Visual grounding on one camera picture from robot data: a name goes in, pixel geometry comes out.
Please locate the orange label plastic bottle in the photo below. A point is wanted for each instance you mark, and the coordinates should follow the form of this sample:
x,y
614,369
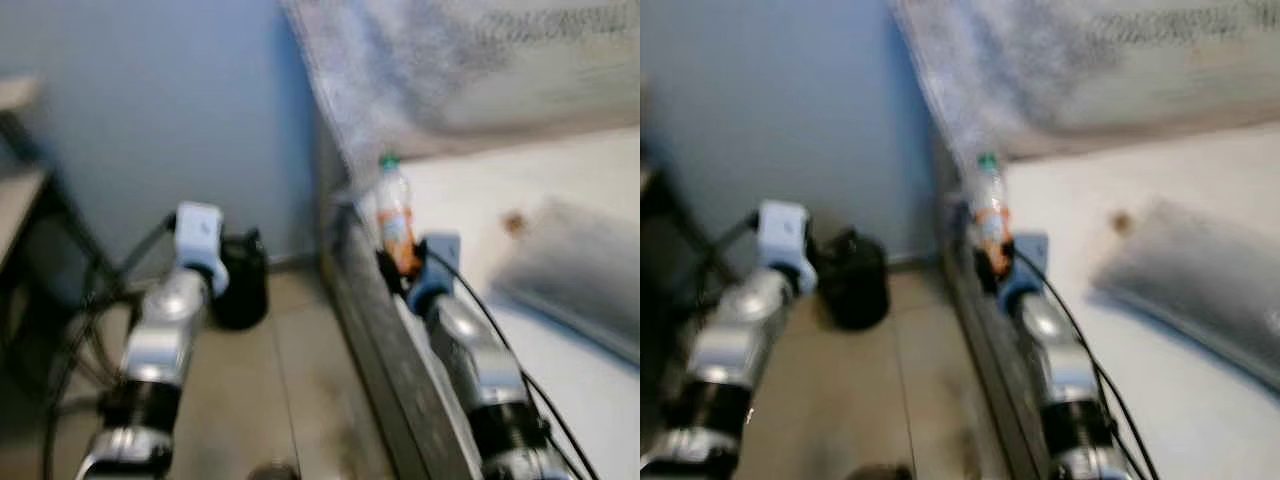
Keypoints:
x,y
990,210
395,210

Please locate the white fleece blanket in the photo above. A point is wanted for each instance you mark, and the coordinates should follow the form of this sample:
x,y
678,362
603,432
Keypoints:
x,y
420,70
1030,70

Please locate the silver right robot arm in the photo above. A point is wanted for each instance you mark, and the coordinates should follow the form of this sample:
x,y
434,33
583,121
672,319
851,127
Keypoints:
x,y
1065,370
480,360

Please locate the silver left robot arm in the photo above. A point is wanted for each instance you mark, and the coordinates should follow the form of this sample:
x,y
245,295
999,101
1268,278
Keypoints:
x,y
735,345
160,340

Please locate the small brown object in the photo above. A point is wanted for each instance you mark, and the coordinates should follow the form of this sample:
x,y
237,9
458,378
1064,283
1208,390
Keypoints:
x,y
515,222

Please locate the black waste bin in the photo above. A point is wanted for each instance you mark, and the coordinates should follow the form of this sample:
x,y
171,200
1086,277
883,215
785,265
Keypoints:
x,y
855,285
242,285

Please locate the grey folded blanket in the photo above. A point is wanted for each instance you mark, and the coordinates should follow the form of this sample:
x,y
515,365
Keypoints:
x,y
1185,275

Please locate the white quilted mattress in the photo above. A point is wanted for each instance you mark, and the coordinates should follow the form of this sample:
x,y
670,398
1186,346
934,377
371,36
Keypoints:
x,y
1190,420
570,410

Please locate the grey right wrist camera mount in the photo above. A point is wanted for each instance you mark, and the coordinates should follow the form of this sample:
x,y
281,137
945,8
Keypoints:
x,y
1030,258
440,260

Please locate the grey bed frame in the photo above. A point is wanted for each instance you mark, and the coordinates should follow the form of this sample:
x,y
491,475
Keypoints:
x,y
380,350
985,350

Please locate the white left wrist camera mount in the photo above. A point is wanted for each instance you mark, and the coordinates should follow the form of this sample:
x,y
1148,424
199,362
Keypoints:
x,y
785,235
198,235

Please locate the dark frame shelf unit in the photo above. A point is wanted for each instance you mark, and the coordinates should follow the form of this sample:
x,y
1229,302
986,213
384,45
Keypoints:
x,y
665,250
25,150

